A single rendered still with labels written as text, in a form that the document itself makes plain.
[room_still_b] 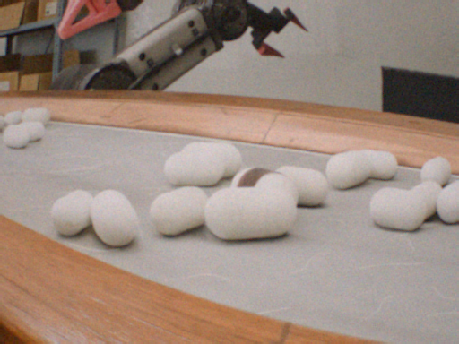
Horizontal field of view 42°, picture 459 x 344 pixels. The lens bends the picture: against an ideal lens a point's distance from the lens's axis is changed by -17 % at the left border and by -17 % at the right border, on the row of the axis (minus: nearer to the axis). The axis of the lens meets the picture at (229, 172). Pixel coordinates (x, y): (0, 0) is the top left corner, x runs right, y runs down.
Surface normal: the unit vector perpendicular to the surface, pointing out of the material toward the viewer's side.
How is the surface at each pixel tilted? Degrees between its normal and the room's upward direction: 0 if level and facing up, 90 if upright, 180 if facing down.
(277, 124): 45
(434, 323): 0
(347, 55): 90
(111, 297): 0
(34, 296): 0
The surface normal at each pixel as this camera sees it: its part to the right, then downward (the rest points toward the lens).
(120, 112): -0.46, -0.59
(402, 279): 0.00, -0.98
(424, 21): -0.58, 0.16
